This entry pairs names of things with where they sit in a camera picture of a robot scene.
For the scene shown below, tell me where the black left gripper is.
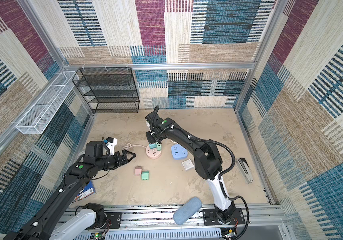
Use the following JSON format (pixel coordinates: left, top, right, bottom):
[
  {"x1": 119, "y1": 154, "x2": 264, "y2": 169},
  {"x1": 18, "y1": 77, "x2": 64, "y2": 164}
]
[{"x1": 96, "y1": 149, "x2": 135, "y2": 172}]

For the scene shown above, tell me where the teal plug adapter cube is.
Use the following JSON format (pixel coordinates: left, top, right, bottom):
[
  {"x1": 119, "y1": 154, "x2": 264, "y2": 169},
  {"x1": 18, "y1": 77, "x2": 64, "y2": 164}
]
[{"x1": 149, "y1": 143, "x2": 157, "y2": 149}]

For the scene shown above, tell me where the green plug adapter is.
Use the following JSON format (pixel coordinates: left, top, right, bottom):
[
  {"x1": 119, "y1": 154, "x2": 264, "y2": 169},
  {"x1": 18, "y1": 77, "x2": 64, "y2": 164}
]
[{"x1": 141, "y1": 171, "x2": 149, "y2": 181}]

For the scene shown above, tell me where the green plug adapter cube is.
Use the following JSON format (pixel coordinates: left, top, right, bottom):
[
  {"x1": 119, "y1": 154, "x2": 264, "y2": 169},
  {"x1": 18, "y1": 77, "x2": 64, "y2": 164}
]
[{"x1": 156, "y1": 143, "x2": 162, "y2": 151}]

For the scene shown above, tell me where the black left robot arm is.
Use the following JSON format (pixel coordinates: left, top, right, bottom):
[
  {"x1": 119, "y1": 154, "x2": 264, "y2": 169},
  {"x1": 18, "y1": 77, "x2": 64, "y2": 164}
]
[{"x1": 4, "y1": 141, "x2": 136, "y2": 240}]

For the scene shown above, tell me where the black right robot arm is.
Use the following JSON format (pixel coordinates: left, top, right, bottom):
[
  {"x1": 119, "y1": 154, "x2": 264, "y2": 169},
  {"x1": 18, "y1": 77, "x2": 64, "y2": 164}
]
[{"x1": 145, "y1": 106, "x2": 241, "y2": 224}]

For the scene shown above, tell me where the pink plug adapter cube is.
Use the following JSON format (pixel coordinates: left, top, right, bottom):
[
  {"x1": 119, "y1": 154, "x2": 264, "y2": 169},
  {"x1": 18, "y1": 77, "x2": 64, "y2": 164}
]
[{"x1": 134, "y1": 167, "x2": 142, "y2": 176}]

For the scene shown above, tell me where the pink round power strip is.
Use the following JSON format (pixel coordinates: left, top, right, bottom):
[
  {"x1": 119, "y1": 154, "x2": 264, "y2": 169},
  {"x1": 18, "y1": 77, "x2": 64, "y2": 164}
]
[{"x1": 145, "y1": 146, "x2": 162, "y2": 160}]

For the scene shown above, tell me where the blue square power strip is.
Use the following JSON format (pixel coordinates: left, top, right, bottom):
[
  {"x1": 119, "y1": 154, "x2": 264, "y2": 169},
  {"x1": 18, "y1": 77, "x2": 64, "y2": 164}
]
[{"x1": 171, "y1": 144, "x2": 188, "y2": 160}]

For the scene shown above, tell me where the white square adapter cube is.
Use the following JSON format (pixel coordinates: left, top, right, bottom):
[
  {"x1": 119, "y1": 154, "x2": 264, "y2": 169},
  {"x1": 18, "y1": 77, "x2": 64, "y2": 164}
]
[{"x1": 182, "y1": 159, "x2": 194, "y2": 171}]

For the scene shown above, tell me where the blue printed booklet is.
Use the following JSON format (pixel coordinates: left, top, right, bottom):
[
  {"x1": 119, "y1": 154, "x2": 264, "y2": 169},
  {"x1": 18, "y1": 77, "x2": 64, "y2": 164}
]
[{"x1": 72, "y1": 181, "x2": 96, "y2": 203}]

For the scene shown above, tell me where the silver stapler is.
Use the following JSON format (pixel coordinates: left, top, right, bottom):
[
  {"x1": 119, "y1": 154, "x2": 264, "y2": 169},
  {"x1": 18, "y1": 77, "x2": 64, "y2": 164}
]
[{"x1": 236, "y1": 158, "x2": 254, "y2": 184}]

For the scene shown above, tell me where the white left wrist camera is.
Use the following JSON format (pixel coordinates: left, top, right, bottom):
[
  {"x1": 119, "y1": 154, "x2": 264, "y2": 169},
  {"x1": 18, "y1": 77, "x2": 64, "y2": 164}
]
[{"x1": 102, "y1": 137, "x2": 118, "y2": 156}]

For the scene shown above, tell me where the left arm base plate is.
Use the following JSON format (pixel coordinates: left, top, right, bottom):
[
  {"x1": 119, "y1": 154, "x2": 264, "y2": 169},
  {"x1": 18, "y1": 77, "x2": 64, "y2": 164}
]
[{"x1": 80, "y1": 212, "x2": 122, "y2": 230}]

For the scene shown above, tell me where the black wire shelf rack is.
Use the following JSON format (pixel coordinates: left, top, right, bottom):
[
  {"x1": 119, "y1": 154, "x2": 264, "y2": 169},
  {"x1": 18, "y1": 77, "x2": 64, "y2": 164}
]
[{"x1": 72, "y1": 67, "x2": 140, "y2": 114}]

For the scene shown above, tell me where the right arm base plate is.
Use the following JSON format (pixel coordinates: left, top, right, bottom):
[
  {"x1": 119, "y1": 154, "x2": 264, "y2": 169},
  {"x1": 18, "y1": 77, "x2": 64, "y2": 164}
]
[{"x1": 200, "y1": 208, "x2": 246, "y2": 226}]

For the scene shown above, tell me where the white wire mesh basket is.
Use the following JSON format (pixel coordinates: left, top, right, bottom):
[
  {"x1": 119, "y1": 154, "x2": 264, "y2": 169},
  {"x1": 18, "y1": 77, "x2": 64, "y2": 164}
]
[{"x1": 16, "y1": 71, "x2": 75, "y2": 135}]

